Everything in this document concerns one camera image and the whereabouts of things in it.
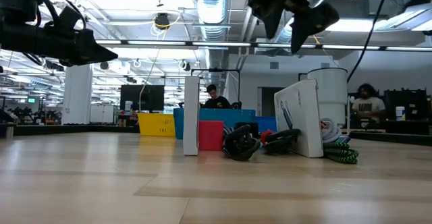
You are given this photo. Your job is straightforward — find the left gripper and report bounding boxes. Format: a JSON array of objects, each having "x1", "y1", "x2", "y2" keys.
[{"x1": 0, "y1": 23, "x2": 119, "y2": 66}]

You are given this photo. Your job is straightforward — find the white product box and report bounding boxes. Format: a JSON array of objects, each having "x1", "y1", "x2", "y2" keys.
[
  {"x1": 273, "y1": 79, "x2": 324, "y2": 159},
  {"x1": 183, "y1": 76, "x2": 200, "y2": 157}
]

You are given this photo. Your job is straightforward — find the white usb cable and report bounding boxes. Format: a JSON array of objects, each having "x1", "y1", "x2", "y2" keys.
[{"x1": 320, "y1": 118, "x2": 351, "y2": 144}]

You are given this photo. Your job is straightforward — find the black cable with red tie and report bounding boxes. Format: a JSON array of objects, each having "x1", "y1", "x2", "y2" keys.
[{"x1": 259, "y1": 128, "x2": 302, "y2": 155}]

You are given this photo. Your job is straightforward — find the black cable bundle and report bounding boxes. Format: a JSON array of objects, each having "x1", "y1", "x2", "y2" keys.
[{"x1": 222, "y1": 124, "x2": 261, "y2": 162}]

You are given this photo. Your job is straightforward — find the pink charger cube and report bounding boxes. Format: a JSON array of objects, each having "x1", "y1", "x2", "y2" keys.
[{"x1": 198, "y1": 120, "x2": 224, "y2": 152}]

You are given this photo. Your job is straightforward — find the green braided cable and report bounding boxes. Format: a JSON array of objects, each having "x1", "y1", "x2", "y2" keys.
[{"x1": 323, "y1": 142, "x2": 359, "y2": 165}]

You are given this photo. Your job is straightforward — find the yellow slotted plastic bin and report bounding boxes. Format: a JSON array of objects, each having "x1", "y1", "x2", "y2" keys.
[{"x1": 137, "y1": 113, "x2": 176, "y2": 138}]

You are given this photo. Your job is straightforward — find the small blue plastic bin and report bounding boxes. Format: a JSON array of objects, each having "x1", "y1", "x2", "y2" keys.
[{"x1": 254, "y1": 116, "x2": 278, "y2": 134}]

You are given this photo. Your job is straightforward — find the large teal plastic bin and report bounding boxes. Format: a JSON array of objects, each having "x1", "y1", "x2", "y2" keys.
[{"x1": 173, "y1": 108, "x2": 257, "y2": 140}]

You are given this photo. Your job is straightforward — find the white square pillar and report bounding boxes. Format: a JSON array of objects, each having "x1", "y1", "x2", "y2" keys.
[{"x1": 61, "y1": 64, "x2": 94, "y2": 125}]

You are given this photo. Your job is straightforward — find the white low cabinet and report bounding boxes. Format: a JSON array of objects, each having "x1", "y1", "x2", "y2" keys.
[{"x1": 89, "y1": 105, "x2": 115, "y2": 124}]

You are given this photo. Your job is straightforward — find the black monitor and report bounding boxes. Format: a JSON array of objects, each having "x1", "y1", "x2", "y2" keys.
[{"x1": 119, "y1": 84, "x2": 165, "y2": 113}]

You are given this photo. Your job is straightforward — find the white cylindrical container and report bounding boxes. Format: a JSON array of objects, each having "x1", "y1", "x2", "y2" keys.
[{"x1": 306, "y1": 67, "x2": 348, "y2": 126}]

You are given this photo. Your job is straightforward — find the person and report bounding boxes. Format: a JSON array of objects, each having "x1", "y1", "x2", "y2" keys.
[
  {"x1": 350, "y1": 83, "x2": 387, "y2": 122},
  {"x1": 203, "y1": 84, "x2": 232, "y2": 109}
]

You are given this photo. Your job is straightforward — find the small black adapter block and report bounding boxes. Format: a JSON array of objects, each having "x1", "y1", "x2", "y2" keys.
[{"x1": 234, "y1": 121, "x2": 259, "y2": 139}]

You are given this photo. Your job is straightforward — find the black equipment crates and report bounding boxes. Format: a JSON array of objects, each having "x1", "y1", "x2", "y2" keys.
[{"x1": 383, "y1": 88, "x2": 432, "y2": 134}]

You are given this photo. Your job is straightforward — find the silver ventilation duct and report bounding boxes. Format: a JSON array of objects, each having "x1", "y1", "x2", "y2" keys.
[{"x1": 194, "y1": 0, "x2": 234, "y2": 86}]

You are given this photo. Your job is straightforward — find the black hanging arm cable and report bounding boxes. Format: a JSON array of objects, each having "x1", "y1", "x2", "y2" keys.
[{"x1": 346, "y1": 0, "x2": 392, "y2": 84}]

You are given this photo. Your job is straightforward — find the black tubular frame stand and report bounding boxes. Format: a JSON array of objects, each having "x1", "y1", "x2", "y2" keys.
[{"x1": 190, "y1": 67, "x2": 241, "y2": 109}]

